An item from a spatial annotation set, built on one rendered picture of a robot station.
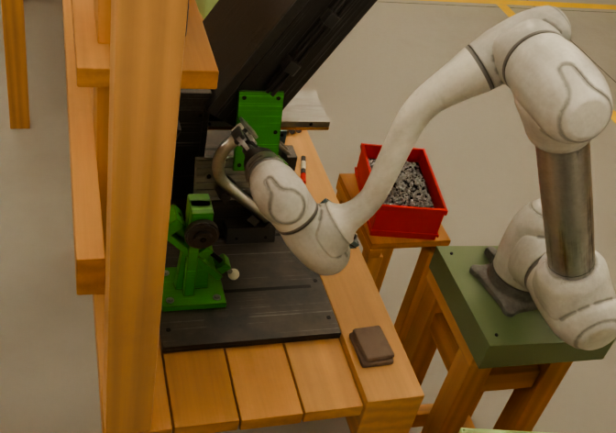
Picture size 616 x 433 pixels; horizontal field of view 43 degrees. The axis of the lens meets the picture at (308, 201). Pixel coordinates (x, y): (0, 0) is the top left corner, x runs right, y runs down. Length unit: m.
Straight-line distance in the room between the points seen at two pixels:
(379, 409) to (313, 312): 0.29
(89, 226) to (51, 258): 1.80
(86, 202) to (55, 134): 2.42
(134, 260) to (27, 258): 2.00
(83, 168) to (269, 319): 0.57
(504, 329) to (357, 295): 0.37
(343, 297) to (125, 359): 0.67
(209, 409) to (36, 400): 1.20
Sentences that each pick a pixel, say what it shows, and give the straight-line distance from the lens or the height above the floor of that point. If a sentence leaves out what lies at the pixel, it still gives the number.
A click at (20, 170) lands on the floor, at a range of 3.71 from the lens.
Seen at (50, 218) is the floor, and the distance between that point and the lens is 3.44.
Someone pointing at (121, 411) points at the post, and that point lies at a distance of 1.59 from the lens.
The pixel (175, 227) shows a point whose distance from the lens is 1.70.
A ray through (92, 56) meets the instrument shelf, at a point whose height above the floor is 1.54.
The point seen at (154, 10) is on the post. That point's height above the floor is 1.80.
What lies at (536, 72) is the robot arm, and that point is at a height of 1.67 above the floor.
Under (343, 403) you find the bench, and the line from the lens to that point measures 1.76.
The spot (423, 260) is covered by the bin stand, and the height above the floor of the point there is 0.70.
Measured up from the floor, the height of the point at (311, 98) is 1.13.
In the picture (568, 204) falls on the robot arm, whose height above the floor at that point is 1.41.
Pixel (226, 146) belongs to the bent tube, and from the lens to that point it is 1.90.
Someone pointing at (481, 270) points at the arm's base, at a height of 0.95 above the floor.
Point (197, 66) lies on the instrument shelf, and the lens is 1.44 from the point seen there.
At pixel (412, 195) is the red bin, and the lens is 2.36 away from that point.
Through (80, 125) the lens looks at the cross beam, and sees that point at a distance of 1.73.
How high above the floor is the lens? 2.25
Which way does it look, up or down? 38 degrees down
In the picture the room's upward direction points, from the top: 13 degrees clockwise
